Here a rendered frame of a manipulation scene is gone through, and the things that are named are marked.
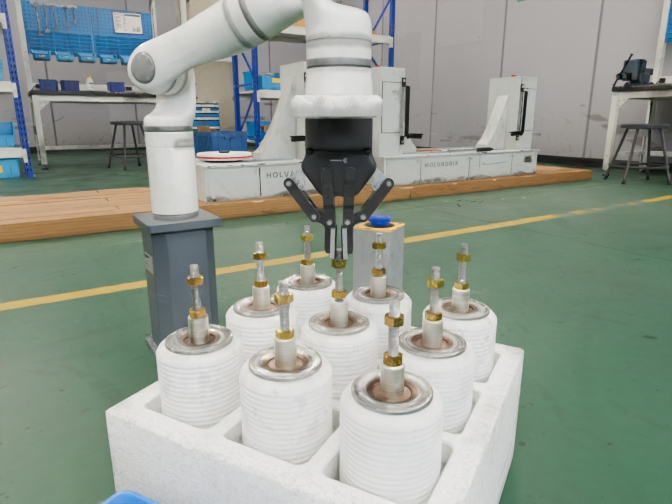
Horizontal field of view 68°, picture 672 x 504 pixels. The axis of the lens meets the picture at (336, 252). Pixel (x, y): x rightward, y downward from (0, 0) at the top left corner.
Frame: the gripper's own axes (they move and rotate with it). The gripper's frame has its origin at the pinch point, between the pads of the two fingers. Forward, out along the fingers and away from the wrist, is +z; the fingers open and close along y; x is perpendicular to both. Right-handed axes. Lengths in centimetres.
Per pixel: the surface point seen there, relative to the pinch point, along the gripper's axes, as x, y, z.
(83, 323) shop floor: -56, 66, 36
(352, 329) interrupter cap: 2.4, -1.7, 10.1
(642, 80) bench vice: -389, -239, -42
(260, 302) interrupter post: -4.0, 10.5, 9.3
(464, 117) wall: -645, -147, -12
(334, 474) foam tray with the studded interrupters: 15.5, 0.0, 19.8
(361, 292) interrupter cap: -10.8, -2.9, 10.2
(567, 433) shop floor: -15, -37, 36
